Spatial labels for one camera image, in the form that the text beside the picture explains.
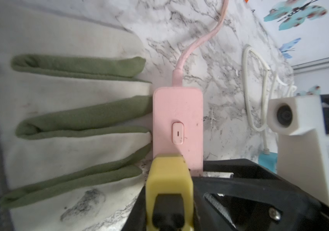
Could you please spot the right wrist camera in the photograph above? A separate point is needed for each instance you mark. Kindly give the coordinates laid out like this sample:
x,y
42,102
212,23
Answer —
x,y
302,126

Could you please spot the pink power strip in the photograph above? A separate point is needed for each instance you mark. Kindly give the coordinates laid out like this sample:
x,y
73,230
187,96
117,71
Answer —
x,y
178,126

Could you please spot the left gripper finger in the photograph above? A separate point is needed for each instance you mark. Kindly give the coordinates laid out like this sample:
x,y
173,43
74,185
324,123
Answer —
x,y
137,219

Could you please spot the teal power strip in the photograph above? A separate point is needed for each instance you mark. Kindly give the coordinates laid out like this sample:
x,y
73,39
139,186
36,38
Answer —
x,y
268,161

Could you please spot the yellow green charger plug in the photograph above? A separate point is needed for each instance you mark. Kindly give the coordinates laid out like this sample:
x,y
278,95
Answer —
x,y
169,195

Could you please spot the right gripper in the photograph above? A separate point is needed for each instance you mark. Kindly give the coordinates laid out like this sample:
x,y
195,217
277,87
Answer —
x,y
237,205

